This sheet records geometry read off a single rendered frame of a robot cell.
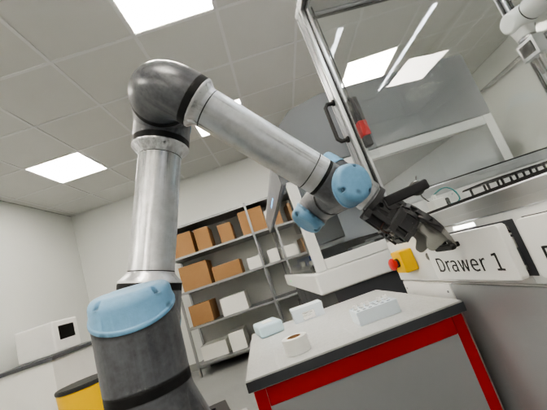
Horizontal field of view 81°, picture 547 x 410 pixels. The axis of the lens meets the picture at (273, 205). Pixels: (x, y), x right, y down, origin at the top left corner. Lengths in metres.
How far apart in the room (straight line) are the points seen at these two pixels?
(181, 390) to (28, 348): 3.83
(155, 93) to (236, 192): 4.56
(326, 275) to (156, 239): 1.06
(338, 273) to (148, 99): 1.20
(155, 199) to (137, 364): 0.30
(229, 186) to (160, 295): 4.71
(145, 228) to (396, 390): 0.70
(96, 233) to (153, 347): 5.33
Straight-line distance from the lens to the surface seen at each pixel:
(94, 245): 5.79
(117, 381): 0.50
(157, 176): 0.66
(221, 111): 0.58
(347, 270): 1.59
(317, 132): 1.72
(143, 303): 0.48
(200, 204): 5.21
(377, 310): 1.00
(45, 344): 4.19
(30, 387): 3.99
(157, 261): 0.63
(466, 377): 1.02
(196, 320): 4.72
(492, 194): 0.78
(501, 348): 1.00
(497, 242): 0.77
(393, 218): 0.79
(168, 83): 0.60
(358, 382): 0.92
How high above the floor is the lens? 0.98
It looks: 11 degrees up
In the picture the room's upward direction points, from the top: 19 degrees counter-clockwise
